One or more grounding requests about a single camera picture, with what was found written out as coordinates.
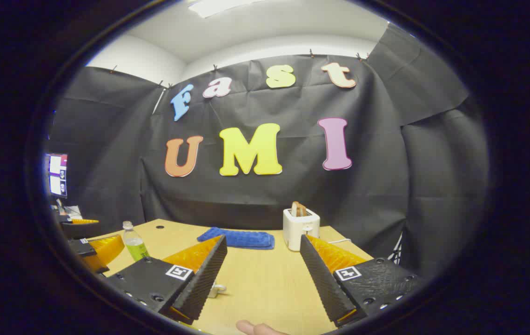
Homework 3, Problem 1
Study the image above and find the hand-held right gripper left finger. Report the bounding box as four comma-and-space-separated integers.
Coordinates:
105, 234, 228, 325

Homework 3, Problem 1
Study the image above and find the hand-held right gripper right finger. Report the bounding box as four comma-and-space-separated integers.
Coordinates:
299, 234, 426, 328

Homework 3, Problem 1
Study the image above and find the green label water bottle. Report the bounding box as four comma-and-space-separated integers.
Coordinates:
122, 221, 150, 262

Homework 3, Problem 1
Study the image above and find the blue folded cloth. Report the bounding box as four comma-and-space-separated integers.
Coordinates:
197, 227, 275, 250

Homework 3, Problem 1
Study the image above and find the computer monitor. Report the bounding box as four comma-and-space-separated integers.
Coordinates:
45, 153, 68, 198

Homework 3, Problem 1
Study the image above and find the white toaster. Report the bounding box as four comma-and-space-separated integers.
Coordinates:
283, 208, 321, 252

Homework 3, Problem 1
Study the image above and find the white metal stand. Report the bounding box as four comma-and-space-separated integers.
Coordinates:
388, 233, 405, 261

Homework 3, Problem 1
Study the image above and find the black backdrop cloth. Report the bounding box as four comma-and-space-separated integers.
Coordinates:
46, 23, 489, 280

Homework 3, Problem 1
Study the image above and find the ceiling light panel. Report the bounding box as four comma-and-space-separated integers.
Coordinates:
188, 0, 265, 18

